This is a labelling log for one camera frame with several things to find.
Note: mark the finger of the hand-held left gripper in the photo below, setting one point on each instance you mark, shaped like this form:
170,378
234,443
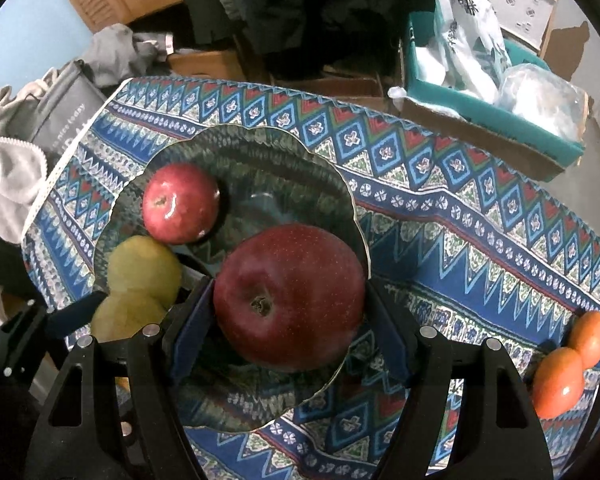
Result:
75,316

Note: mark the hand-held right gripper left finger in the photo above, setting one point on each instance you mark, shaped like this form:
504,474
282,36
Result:
192,325

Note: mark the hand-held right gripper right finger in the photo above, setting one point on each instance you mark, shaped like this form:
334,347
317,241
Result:
387,330

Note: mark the yellow-green pear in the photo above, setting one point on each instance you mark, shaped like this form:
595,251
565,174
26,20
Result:
125,317
145,267

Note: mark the large red apple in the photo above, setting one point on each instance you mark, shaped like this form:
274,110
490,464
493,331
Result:
290,300

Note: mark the small red apple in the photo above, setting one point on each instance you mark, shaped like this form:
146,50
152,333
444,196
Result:
180,205

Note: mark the green glass plate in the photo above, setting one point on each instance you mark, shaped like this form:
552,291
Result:
280,185

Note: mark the orange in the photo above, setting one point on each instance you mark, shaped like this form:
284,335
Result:
590,332
557,385

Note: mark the blue patterned tablecloth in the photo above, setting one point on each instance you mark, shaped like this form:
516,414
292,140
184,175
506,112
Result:
455,260

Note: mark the light grey towel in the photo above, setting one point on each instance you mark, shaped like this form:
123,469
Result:
5,160

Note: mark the grey printed tote bag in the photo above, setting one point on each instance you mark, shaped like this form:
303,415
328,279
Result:
65,105

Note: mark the large cardboard box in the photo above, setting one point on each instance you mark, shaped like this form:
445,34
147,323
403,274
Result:
480,137

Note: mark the teal plastic crate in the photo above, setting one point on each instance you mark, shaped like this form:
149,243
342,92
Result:
480,110

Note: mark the small cardboard box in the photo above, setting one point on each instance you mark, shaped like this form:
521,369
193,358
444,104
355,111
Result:
205,65

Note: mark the clear plastic bag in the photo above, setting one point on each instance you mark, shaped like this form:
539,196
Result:
545,95

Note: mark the white printed rice bag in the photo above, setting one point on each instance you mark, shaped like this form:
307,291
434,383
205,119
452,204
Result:
472,25

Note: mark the black hanging coat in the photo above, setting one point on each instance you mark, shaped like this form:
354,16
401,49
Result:
290,0

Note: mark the white patterned crate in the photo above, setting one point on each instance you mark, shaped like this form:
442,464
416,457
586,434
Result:
520,5

